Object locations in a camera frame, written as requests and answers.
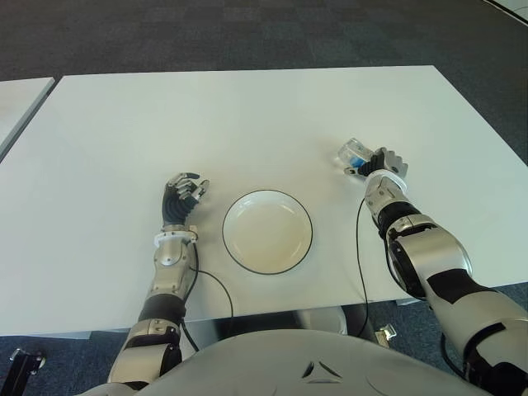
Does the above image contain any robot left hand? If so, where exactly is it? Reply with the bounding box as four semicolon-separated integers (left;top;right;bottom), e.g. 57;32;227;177
161;171;212;227

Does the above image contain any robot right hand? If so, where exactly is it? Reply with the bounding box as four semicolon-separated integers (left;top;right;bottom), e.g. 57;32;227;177
345;147;409;181

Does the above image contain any clear water bottle blue cap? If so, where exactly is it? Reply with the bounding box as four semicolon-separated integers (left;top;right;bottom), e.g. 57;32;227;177
336;139;376;178

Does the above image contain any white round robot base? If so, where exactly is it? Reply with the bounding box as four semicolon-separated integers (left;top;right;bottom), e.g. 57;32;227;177
295;307;347;336

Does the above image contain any white plate black rim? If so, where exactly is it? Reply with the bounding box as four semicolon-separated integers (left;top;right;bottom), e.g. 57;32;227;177
221;188;315;275

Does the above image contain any grey robot torso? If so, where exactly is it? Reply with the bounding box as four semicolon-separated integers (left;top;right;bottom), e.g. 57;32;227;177
61;329;496;396

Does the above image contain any white side table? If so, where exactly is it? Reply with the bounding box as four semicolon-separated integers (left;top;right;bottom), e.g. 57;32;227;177
0;76;56;158

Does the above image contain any black wheeled stand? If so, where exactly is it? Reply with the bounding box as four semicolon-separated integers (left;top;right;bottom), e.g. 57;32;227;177
0;348;46;396

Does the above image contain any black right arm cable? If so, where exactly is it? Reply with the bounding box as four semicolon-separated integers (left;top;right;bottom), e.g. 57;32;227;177
356;197;379;337

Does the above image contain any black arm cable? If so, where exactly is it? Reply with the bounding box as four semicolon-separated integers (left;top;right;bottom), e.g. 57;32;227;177
356;197;379;337
181;243;235;351

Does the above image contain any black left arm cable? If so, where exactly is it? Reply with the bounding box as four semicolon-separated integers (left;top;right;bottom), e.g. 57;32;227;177
181;243;235;351

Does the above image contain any small metal floor bracket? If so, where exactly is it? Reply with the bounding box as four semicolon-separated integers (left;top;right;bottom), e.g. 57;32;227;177
373;324;397;343

